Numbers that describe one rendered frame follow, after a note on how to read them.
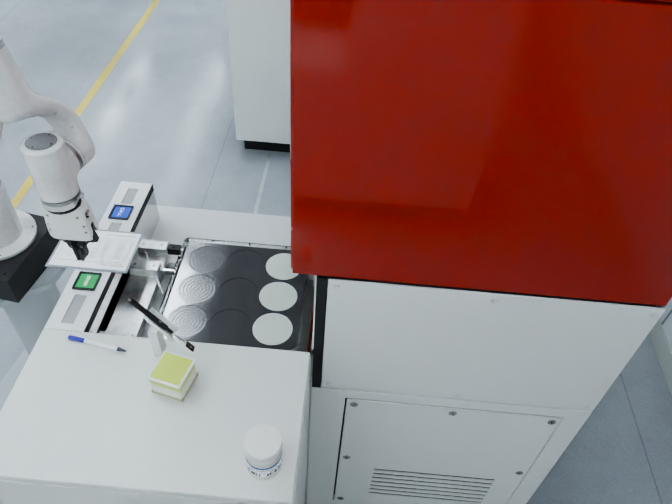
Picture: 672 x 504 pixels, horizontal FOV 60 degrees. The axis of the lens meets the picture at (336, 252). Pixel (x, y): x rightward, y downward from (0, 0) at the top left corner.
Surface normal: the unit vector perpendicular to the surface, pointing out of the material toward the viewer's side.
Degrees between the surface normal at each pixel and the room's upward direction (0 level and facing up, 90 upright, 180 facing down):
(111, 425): 0
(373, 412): 90
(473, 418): 90
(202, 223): 0
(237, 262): 0
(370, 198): 90
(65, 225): 91
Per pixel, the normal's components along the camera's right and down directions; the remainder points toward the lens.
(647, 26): -0.07, 0.71
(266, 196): 0.05, -0.70
